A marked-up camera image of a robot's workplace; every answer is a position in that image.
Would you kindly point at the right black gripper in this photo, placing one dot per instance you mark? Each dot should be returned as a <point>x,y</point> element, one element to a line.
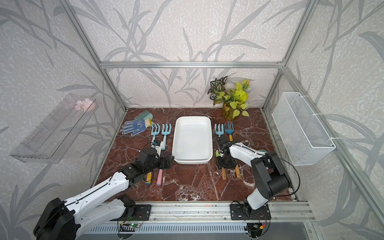
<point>219,164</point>

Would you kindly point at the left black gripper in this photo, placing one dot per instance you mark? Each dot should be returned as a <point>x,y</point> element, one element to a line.
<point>163,165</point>

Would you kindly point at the green rake wooden handle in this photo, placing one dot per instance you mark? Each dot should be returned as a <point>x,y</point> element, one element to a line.
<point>223,174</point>

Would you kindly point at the blue rake pink handle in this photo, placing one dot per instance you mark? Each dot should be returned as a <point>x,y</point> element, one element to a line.
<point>149,178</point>

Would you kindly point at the purple rake pink handle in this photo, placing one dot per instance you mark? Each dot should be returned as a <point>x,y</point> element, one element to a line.
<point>160,174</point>

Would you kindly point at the green rake orange handle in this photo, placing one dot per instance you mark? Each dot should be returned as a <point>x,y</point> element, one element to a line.
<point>237,169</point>

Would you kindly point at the teal rake white handle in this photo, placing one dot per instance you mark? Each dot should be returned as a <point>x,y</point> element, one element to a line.
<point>155,131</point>

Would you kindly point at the teal rake light handle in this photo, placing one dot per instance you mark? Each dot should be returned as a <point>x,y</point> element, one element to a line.
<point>219,129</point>

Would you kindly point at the blue rake yellow handle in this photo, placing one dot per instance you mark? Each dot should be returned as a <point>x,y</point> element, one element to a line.
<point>229,129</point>

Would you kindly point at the light blue hand rake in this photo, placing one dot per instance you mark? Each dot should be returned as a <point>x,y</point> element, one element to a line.
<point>166,130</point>

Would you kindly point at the white storage box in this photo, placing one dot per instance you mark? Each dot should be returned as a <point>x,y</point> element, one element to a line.
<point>193,140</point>

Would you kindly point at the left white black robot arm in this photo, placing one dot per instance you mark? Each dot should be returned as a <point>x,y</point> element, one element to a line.
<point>57,222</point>

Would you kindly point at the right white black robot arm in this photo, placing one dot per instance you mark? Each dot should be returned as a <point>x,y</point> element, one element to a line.
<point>270,174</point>

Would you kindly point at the blue white work glove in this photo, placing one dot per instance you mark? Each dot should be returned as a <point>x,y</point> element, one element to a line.
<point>135,127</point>

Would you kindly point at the teal green work glove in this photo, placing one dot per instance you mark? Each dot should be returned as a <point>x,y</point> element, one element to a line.
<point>144,116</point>

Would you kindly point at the green potted plant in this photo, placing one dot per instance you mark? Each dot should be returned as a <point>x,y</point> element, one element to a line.
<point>236,103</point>

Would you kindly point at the dark patterned leaf plant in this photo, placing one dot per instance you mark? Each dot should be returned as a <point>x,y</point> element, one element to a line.
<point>218,90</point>

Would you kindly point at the pink artificial flowers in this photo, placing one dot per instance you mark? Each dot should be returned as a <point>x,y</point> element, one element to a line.
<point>85,105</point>

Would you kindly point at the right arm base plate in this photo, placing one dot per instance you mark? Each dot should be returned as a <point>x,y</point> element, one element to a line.
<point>240,211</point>

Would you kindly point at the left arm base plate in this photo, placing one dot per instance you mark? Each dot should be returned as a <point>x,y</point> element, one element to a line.
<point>139,213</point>

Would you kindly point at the aluminium front rail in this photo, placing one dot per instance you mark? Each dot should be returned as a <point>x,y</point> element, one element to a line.
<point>192,212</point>

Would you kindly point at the white wire mesh basket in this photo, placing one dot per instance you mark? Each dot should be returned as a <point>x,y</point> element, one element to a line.
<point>303,135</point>

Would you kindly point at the clear acrylic wall shelf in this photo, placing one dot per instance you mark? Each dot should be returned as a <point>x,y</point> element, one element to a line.
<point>52,138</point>

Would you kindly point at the aluminium frame crossbar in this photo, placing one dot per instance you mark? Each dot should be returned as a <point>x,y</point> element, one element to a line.
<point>216,65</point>

